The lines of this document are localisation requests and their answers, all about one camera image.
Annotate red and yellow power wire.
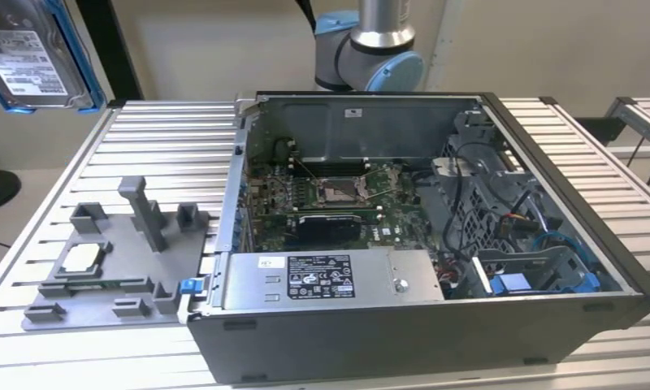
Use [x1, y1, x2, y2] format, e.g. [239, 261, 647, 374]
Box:
[502, 210, 539, 228]

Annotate silver power supply unit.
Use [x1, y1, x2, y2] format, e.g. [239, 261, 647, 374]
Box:
[219, 249, 446, 310]

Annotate gray disk bay cage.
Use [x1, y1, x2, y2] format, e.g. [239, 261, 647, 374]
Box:
[421, 133, 623, 300]

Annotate blue empty disk carrier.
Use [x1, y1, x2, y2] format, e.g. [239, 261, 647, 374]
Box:
[489, 273, 535, 293]

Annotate metal socket cover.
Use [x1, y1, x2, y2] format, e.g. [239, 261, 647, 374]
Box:
[358, 167, 401, 195]

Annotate gray parts rack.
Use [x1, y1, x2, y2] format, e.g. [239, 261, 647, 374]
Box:
[19, 175, 213, 334]

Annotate black upright post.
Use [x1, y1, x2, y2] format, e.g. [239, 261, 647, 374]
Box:
[83, 0, 143, 101]

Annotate silver CPU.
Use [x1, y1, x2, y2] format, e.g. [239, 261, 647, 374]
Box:
[62, 245, 107, 274]

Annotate hard disk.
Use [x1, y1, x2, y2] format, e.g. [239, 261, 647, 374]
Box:
[0, 0, 107, 115]

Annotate blue wire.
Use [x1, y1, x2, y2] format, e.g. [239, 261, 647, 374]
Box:
[534, 228, 593, 270]

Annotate open black PC case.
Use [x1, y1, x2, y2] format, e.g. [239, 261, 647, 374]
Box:
[185, 90, 650, 385]

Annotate black RAM slot bank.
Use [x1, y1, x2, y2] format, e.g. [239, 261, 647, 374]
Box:
[290, 157, 371, 177]

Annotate black wire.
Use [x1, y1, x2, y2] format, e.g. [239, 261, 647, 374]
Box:
[442, 141, 501, 262]

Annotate CPU socket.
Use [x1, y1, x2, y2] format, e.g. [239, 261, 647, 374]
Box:
[314, 175, 361, 205]

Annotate aluminium slat side table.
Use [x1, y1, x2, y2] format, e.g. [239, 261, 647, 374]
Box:
[603, 96, 650, 160]

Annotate blue case latch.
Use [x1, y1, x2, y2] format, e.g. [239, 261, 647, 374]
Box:
[177, 277, 205, 296]

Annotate green motherboard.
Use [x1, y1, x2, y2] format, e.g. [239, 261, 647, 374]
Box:
[246, 160, 439, 252]

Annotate green RAM stick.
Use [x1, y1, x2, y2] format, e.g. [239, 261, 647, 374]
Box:
[63, 279, 142, 292]

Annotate black graphics card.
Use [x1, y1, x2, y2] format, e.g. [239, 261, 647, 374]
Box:
[293, 214, 362, 249]

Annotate thin locking lever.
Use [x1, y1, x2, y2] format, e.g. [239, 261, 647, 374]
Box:
[295, 157, 322, 180]

